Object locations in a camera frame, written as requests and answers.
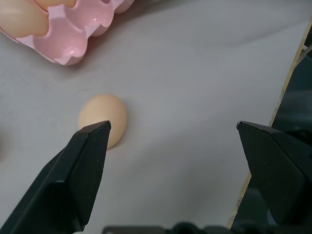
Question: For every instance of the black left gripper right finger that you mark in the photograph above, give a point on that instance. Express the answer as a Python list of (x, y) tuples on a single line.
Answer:
[(275, 170)]

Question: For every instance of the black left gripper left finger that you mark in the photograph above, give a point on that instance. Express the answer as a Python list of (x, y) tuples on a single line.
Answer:
[(70, 180)]

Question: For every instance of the loose beige egg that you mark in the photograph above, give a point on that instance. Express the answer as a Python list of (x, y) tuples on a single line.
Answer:
[(107, 114)]

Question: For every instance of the pink egg carton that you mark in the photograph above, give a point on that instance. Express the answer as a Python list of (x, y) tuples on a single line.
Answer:
[(73, 31)]

